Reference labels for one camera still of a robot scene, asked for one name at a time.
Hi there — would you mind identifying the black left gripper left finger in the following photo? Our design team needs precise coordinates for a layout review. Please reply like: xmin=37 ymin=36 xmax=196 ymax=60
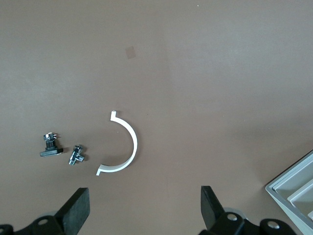
xmin=14 ymin=187 xmax=90 ymax=235

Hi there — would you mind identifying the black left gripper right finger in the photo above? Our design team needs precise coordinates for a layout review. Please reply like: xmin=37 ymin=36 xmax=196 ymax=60
xmin=199 ymin=186 xmax=260 ymax=235

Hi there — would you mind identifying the white drawer cabinet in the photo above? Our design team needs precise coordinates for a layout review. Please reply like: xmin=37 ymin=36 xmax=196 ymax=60
xmin=265 ymin=149 xmax=313 ymax=235

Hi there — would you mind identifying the chrome metal valve fitting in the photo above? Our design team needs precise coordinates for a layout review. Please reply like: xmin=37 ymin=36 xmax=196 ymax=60
xmin=67 ymin=144 xmax=88 ymax=167

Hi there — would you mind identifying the black base metal bolt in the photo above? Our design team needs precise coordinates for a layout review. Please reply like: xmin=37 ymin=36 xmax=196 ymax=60
xmin=40 ymin=133 xmax=64 ymax=158

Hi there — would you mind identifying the white half-ring plastic clamp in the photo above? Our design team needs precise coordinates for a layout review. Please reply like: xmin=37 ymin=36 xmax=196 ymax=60
xmin=95 ymin=110 xmax=139 ymax=176

